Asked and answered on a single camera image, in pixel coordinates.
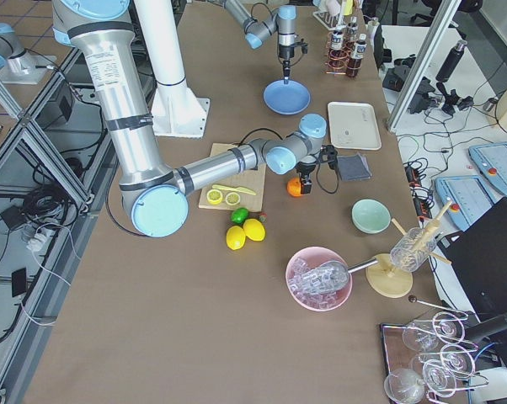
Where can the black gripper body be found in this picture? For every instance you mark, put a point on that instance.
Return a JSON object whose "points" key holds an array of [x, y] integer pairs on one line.
{"points": [[285, 51], [305, 169]]}

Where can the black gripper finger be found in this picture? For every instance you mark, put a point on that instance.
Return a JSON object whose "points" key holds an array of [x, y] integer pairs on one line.
{"points": [[305, 186]]}

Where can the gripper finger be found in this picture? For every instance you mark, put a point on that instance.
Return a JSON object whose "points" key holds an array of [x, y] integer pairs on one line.
{"points": [[288, 71], [284, 72]]}

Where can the orange mandarin fruit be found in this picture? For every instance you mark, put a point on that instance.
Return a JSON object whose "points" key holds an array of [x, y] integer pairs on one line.
{"points": [[294, 187]]}

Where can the blue round plate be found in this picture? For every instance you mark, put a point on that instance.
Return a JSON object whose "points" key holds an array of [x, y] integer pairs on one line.
{"points": [[286, 97]]}

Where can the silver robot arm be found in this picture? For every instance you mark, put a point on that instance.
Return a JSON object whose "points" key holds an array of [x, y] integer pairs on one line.
{"points": [[154, 194], [280, 21]]}

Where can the grey folded cloth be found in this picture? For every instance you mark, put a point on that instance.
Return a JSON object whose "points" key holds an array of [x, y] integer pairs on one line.
{"points": [[353, 168]]}

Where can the cream rabbit tray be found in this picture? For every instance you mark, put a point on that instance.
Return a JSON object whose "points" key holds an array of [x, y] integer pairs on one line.
{"points": [[353, 126]]}

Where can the tea bottle middle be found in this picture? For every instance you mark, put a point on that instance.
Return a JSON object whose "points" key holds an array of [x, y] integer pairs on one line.
{"points": [[336, 54]]}

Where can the tea bottle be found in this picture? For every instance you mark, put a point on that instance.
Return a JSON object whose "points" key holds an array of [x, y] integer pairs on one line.
{"points": [[356, 56], [352, 29], [336, 54]]}

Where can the wooden cutting board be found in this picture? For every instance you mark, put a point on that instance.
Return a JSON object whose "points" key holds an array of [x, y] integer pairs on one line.
{"points": [[252, 179]]}

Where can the tea bottle right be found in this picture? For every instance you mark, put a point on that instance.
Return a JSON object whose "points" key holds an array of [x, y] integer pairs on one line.
{"points": [[356, 56]]}

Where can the yellow lemon upper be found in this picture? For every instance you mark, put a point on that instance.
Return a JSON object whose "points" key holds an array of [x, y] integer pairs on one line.
{"points": [[254, 230]]}

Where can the yellow lemon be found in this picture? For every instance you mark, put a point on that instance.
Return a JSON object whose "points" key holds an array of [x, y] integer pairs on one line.
{"points": [[235, 238], [254, 230]]}

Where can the yellow plastic knife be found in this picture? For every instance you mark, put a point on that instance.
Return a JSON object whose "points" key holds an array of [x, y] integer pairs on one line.
{"points": [[239, 189]]}

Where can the tea bottle left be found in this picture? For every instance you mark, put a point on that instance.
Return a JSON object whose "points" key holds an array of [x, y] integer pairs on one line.
{"points": [[352, 29]]}

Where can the mint green bowl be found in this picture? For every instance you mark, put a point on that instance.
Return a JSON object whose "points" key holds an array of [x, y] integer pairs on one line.
{"points": [[370, 216]]}

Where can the green lime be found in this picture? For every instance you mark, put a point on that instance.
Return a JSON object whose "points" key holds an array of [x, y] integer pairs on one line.
{"points": [[239, 216]]}

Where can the lemon half lower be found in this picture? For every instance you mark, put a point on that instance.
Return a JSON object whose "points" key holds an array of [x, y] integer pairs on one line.
{"points": [[232, 198]]}

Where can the lemon half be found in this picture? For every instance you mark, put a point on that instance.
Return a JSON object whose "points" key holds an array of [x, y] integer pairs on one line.
{"points": [[232, 198], [214, 196]]}

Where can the yellow lemon lower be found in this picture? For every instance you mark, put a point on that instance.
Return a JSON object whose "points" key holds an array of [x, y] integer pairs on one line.
{"points": [[235, 238]]}

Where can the lemon half upper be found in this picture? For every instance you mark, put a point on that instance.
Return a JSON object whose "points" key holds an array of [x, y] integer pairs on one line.
{"points": [[214, 196]]}

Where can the steel ice scoop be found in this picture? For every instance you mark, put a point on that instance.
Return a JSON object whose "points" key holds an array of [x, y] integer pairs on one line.
{"points": [[330, 276]]}

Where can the pink bowl with ice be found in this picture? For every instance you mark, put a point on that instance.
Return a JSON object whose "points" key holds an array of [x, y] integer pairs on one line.
{"points": [[303, 261]]}

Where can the wooden cup tree stand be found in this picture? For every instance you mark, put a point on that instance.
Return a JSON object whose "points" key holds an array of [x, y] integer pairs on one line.
{"points": [[392, 282]]}

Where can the glass cup on stand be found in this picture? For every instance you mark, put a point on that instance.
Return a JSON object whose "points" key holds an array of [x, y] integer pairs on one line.
{"points": [[412, 250]]}

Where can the blue teach pendant near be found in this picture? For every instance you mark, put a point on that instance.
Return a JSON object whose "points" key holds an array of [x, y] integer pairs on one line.
{"points": [[470, 198]]}

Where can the blue teach pendant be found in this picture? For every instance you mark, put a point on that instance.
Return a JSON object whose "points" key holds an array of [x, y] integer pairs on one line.
{"points": [[491, 161], [470, 198]]}

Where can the blue teach pendant far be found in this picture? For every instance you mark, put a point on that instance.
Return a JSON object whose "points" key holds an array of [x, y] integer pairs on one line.
{"points": [[491, 161]]}

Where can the black laptop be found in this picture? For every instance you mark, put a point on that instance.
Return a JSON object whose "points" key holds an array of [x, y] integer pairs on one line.
{"points": [[479, 258]]}

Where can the wine glass rack tray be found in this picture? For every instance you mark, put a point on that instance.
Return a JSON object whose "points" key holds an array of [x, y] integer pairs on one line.
{"points": [[429, 359]]}

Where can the copper wire bottle rack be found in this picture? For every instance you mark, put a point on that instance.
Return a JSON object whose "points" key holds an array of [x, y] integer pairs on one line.
{"points": [[347, 49]]}

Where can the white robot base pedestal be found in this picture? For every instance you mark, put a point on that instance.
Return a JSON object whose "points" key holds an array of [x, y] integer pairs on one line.
{"points": [[176, 111]]}

